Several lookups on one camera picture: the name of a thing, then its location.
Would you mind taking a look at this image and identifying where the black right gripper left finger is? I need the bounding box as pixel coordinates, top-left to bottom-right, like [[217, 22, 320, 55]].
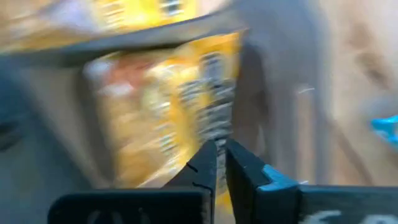
[[46, 139, 218, 224]]

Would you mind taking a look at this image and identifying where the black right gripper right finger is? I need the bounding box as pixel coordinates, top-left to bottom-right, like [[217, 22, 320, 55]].
[[225, 138, 398, 224]]

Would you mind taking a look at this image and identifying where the yellow creamy chicken ramen packet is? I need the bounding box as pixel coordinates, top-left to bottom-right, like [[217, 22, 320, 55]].
[[82, 30, 243, 218]]

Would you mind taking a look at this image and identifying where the blue ramen packet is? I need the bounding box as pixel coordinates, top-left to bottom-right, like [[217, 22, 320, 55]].
[[369, 114, 398, 147]]

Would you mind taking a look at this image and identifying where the grey translucent plastic bin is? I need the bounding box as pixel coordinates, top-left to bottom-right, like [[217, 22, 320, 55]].
[[0, 0, 315, 224]]

